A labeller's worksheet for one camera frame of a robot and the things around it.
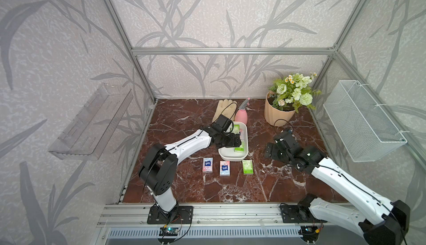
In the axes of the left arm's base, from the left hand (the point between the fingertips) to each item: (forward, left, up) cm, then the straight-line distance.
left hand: (236, 143), depth 86 cm
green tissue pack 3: (+1, -3, -8) cm, 8 cm away
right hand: (-6, -17, +4) cm, 18 cm away
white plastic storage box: (-2, +4, -9) cm, 9 cm away
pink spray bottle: (+20, -4, 0) cm, 20 cm away
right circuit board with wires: (-38, -31, -11) cm, 50 cm away
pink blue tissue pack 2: (-10, +6, -8) cm, 14 cm away
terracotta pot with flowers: (+20, -26, +16) cm, 36 cm away
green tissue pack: (-9, -6, -8) cm, 14 cm away
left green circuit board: (-37, +30, -11) cm, 49 cm away
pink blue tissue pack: (-8, +15, -8) cm, 19 cm away
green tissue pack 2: (+13, -1, -5) cm, 14 cm away
